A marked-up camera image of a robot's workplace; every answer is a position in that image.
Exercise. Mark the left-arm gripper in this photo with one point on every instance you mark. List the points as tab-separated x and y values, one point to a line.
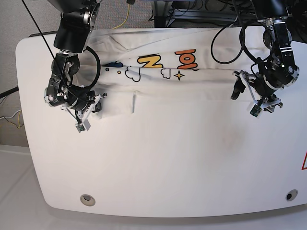
262	87

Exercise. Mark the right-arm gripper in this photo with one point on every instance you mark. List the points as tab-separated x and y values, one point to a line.
81	110

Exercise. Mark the white printed T-shirt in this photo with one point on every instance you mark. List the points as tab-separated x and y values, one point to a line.
164	63

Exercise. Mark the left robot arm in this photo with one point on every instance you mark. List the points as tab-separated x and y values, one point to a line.
276	36

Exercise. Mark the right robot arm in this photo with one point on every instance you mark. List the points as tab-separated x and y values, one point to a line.
76	25

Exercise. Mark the left table grommet hole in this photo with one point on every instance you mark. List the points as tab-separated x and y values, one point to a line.
87	200

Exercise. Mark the table grommet hole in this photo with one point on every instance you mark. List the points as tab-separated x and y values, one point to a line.
291	195
87	200

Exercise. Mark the right table grommet hole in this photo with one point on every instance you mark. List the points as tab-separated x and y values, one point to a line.
291	195

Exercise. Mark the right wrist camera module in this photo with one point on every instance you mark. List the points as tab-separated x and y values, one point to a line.
83	126

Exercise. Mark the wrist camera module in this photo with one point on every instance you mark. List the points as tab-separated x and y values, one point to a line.
83	126
254	110

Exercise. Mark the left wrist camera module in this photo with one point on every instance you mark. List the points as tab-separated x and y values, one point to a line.
254	110

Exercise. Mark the black equipment rack frame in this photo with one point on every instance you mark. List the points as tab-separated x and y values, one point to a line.
165	12

